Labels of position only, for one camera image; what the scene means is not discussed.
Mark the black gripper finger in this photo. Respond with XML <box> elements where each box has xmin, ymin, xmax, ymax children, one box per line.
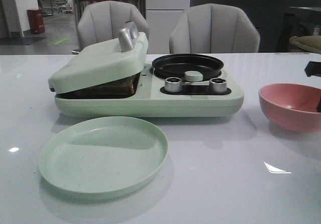
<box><xmin>304</xmin><ymin>61</ymin><xmax>321</xmax><ymax>77</ymax></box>

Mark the bread slice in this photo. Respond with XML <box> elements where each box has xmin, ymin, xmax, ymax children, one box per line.
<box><xmin>70</xmin><ymin>74</ymin><xmax>139</xmax><ymax>98</ymax></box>

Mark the green sandwich maker lid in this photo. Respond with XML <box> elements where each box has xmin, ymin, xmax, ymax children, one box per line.
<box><xmin>48</xmin><ymin>22</ymin><xmax>148</xmax><ymax>94</ymax></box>

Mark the orange shrimp in bowl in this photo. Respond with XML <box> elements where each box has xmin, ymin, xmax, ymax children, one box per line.
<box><xmin>288</xmin><ymin>106</ymin><xmax>300</xmax><ymax>110</ymax></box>

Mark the green breakfast maker base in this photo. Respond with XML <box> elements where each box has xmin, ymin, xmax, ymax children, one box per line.
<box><xmin>55</xmin><ymin>62</ymin><xmax>244</xmax><ymax>118</ymax></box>

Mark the olive cushion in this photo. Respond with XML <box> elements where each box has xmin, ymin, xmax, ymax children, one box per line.
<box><xmin>289</xmin><ymin>36</ymin><xmax>321</xmax><ymax>54</ymax></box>

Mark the pink bowl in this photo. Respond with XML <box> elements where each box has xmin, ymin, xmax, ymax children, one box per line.
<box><xmin>259</xmin><ymin>83</ymin><xmax>320</xmax><ymax>133</ymax></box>

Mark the dark kitchen counter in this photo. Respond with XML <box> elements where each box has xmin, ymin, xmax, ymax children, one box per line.
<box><xmin>190</xmin><ymin>0</ymin><xmax>320</xmax><ymax>52</ymax></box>

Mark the right silver control knob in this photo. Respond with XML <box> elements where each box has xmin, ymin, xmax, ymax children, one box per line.
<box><xmin>209</xmin><ymin>78</ymin><xmax>227</xmax><ymax>94</ymax></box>

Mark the silver control knob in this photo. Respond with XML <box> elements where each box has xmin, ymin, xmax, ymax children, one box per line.
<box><xmin>164</xmin><ymin>77</ymin><xmax>183</xmax><ymax>93</ymax></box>
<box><xmin>209</xmin><ymin>78</ymin><xmax>227</xmax><ymax>94</ymax></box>

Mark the right grey upholstered chair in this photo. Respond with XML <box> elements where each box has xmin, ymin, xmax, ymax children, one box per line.
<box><xmin>169</xmin><ymin>4</ymin><xmax>260</xmax><ymax>54</ymax></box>

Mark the grey upholstered chair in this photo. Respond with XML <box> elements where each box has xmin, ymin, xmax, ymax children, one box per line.
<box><xmin>169</xmin><ymin>4</ymin><xmax>260</xmax><ymax>54</ymax></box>
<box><xmin>77</xmin><ymin>1</ymin><xmax>149</xmax><ymax>50</ymax></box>

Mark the black round frying pan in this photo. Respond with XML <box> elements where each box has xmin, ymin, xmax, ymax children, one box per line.
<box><xmin>152</xmin><ymin>53</ymin><xmax>224</xmax><ymax>81</ymax></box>

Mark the left silver control knob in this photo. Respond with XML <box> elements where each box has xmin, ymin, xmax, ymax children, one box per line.
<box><xmin>164</xmin><ymin>77</ymin><xmax>183</xmax><ymax>93</ymax></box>

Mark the white cabinet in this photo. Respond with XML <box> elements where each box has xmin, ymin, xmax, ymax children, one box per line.
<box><xmin>145</xmin><ymin>0</ymin><xmax>190</xmax><ymax>54</ymax></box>

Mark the left grey upholstered chair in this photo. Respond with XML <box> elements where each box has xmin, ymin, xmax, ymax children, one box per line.
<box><xmin>77</xmin><ymin>1</ymin><xmax>149</xmax><ymax>50</ymax></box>

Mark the green round plate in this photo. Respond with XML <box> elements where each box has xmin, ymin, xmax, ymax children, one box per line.
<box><xmin>39</xmin><ymin>117</ymin><xmax>168</xmax><ymax>199</ymax></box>

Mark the red trash bin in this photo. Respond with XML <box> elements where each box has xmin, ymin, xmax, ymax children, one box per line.
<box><xmin>27</xmin><ymin>9</ymin><xmax>45</xmax><ymax>34</ymax></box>

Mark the green pan handle knob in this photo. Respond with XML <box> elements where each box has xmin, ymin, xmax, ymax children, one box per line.
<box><xmin>184</xmin><ymin>71</ymin><xmax>203</xmax><ymax>82</ymax></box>

